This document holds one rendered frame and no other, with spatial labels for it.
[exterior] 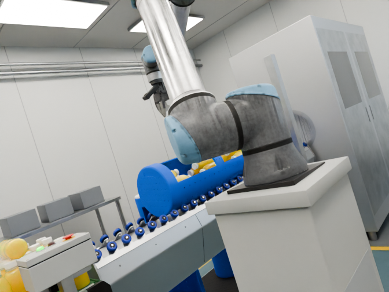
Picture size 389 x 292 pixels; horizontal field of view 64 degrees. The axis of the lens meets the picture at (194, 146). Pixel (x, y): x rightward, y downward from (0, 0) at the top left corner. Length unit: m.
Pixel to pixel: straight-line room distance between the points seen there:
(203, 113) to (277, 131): 0.21
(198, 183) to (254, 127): 0.90
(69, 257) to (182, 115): 0.57
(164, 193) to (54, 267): 0.72
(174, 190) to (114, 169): 3.82
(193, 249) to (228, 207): 0.85
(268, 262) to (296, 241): 0.11
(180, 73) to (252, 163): 0.33
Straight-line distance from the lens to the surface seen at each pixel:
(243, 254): 0.93
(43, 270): 1.07
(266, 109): 0.87
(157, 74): 1.81
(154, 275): 1.54
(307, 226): 0.79
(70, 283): 1.14
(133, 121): 5.79
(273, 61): 2.27
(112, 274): 1.40
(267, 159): 0.86
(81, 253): 1.11
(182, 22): 1.45
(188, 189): 1.65
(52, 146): 5.00
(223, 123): 0.83
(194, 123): 0.82
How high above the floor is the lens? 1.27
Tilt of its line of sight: 1 degrees down
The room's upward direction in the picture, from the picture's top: 18 degrees counter-clockwise
